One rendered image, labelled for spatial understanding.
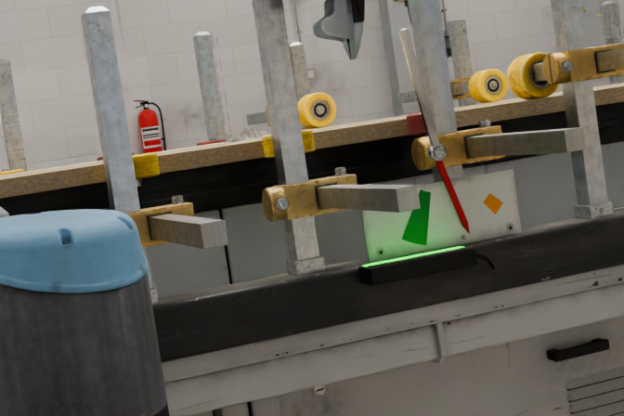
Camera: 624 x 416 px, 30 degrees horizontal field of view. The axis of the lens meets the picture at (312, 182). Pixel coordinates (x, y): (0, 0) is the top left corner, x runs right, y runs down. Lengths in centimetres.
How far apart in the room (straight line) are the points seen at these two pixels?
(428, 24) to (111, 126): 51
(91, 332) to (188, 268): 94
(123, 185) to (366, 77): 783
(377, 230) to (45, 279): 87
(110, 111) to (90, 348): 72
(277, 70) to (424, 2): 26
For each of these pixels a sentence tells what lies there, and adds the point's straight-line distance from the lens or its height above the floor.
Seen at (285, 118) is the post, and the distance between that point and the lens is 168.
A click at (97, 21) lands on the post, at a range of 163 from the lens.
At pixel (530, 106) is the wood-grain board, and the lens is 205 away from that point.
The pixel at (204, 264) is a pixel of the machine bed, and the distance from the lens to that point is 187.
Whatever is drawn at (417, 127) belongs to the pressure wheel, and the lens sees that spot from 188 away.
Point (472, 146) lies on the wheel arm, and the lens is 177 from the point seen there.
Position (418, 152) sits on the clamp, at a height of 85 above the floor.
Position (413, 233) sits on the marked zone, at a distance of 175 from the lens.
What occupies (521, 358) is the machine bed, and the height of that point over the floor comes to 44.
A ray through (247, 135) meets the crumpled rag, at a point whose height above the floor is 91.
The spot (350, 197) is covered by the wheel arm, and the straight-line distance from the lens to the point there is 157.
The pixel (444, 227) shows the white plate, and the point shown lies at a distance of 177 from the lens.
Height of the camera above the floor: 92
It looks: 3 degrees down
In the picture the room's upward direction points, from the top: 8 degrees counter-clockwise
